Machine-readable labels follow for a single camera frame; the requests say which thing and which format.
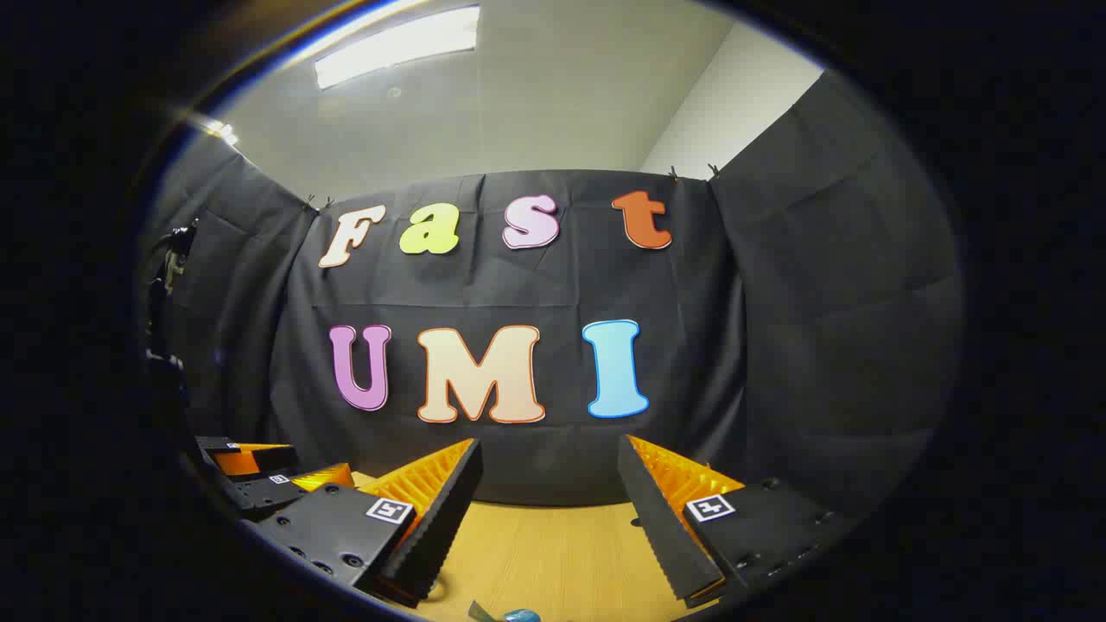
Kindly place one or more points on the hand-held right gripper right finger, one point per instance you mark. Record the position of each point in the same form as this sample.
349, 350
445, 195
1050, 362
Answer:
661, 536

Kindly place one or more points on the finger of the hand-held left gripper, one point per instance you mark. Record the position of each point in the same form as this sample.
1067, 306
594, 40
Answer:
259, 460
259, 494

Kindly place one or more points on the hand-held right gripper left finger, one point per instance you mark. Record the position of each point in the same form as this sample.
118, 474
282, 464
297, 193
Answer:
441, 527

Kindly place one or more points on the silver white sachet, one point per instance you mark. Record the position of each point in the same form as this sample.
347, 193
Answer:
479, 613

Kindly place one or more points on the blue capped teal bottle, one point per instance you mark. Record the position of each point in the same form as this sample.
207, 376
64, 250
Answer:
521, 617

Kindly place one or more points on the small ceiling light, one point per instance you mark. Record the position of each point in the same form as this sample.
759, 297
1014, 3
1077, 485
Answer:
220, 131

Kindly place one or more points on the black backdrop cloth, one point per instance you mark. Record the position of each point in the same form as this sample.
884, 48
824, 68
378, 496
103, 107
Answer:
562, 285

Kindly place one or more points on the long ceiling light panel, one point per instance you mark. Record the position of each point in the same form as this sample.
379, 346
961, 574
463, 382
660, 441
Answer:
397, 43

